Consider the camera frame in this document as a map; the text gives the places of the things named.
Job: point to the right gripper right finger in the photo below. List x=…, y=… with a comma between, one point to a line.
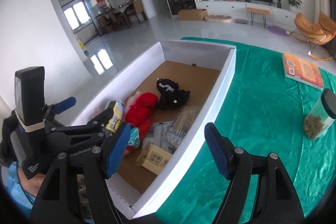
x=276, y=199

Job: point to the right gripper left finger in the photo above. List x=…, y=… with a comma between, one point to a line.
x=58, y=199

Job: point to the blue yellow roll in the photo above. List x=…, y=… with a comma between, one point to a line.
x=113, y=124

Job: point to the beige barcode packet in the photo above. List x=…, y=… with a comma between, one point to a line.
x=153, y=158

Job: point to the red knitted soft item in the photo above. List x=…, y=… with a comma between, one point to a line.
x=140, y=114

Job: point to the cotton swab bag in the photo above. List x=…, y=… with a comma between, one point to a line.
x=177, y=129

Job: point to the black knitted soft item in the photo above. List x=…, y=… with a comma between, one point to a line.
x=172, y=97

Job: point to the pink striped cloth packet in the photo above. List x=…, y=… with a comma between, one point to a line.
x=132, y=100

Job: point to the clear jar black lid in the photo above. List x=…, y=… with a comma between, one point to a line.
x=321, y=115

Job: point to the orange book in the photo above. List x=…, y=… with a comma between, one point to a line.
x=303, y=71

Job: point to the dining table with chairs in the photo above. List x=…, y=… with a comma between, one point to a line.
x=114, y=20

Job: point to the purple round mat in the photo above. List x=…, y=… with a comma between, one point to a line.
x=277, y=31

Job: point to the orange rocking chair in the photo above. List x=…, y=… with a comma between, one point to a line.
x=315, y=34

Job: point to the white tv cabinet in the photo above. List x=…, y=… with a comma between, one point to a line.
x=237, y=10

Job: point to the wooden bench stool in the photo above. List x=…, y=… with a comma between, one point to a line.
x=263, y=13

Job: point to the round beige floor cushion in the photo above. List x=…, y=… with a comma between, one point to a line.
x=218, y=19

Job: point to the potted green plant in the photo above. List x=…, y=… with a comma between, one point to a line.
x=294, y=5

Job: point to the brown cardboard box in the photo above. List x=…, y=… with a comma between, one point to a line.
x=192, y=15

